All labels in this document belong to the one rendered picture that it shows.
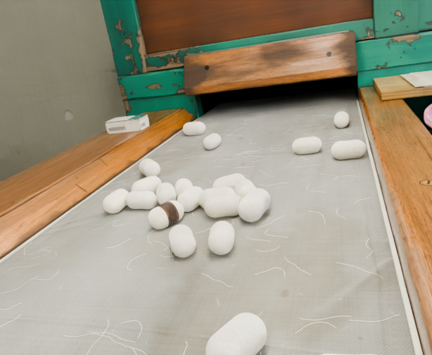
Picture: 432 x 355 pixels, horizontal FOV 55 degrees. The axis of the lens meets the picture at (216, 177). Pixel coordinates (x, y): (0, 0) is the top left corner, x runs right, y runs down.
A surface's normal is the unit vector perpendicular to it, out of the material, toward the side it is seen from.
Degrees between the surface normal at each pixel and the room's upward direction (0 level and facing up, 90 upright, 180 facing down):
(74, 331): 0
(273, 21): 89
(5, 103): 90
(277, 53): 67
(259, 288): 0
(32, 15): 90
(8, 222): 45
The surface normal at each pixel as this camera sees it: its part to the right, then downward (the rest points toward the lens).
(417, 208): -0.15, -0.94
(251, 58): -0.29, -0.05
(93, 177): 0.56, -0.71
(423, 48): -0.26, 0.34
